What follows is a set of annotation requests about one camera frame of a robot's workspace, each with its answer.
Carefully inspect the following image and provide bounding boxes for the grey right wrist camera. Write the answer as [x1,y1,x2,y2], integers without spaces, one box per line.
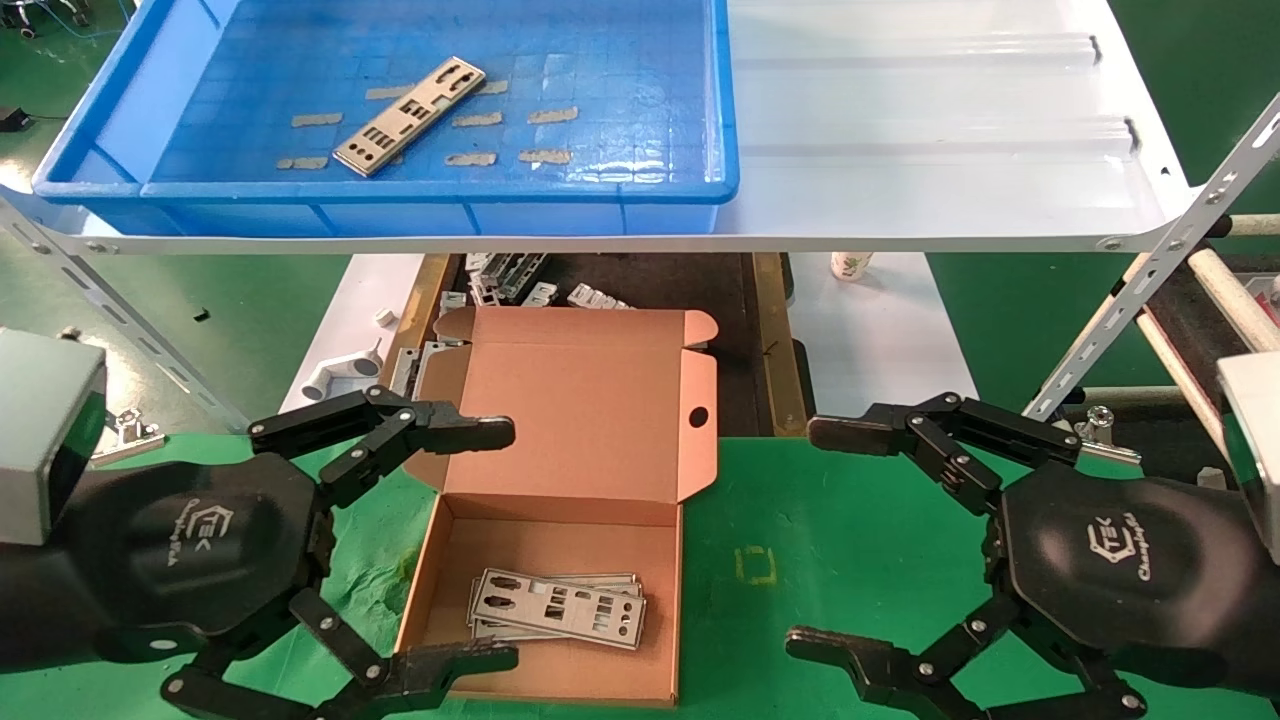
[1215,350,1280,566]

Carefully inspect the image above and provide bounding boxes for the wheeled chair base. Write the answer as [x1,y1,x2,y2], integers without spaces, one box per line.
[0,0,96,39]

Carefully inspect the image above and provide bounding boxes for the white plastic pipe fitting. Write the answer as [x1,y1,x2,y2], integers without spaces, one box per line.
[300,338,384,403]

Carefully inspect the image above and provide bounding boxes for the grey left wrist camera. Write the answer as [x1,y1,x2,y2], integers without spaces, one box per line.
[0,328,109,547]

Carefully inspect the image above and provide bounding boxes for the white metal shelf board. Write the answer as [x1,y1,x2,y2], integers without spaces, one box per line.
[0,0,1201,254]

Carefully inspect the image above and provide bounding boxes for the green cloth mat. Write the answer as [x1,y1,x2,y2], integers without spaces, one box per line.
[0,432,1280,720]

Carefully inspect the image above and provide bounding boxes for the black tray with wooden edges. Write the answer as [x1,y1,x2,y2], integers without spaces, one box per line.
[375,252,813,438]

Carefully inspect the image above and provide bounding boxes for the brown cardboard box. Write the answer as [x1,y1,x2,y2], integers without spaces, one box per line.
[388,305,721,708]

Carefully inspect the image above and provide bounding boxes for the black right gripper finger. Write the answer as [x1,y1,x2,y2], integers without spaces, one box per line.
[785,590,1149,720]
[807,392,1083,517]

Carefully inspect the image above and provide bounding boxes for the silver binder clip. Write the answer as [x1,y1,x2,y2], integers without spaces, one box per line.
[92,408,166,469]
[1072,405,1143,466]

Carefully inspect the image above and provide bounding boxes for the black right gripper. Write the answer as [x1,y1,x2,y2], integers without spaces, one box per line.
[985,465,1280,691]

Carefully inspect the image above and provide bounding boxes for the blue plastic tray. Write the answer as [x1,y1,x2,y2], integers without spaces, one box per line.
[32,0,741,238]

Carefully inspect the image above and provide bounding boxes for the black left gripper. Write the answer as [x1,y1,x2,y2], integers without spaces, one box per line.
[0,385,521,720]

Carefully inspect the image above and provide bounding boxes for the perforated metal shelf brace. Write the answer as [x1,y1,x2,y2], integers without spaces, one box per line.
[0,195,251,433]
[1020,92,1280,421]

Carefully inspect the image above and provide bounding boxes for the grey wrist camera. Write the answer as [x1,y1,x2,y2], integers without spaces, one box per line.
[0,328,109,547]
[1215,350,1280,566]

